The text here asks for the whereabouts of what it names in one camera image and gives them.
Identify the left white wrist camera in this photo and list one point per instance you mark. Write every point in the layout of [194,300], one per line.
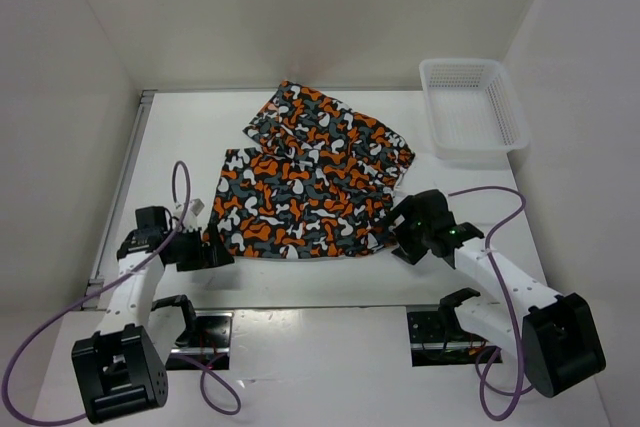
[187,216]

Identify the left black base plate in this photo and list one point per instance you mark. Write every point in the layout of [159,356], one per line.
[208,342]

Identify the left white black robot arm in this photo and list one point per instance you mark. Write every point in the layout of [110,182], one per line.
[120,369]

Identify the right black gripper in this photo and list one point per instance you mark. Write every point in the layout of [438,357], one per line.
[407,250]

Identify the white plastic basket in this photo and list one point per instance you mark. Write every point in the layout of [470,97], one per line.
[473,110]

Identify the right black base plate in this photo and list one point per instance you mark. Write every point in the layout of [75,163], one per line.
[429,345]

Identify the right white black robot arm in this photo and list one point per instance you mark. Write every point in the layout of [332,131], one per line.
[552,336]

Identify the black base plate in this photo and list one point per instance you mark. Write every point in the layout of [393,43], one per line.
[208,342]
[429,345]

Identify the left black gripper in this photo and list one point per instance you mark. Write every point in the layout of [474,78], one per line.
[213,255]

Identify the orange camouflage shorts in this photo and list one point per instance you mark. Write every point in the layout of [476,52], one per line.
[317,183]

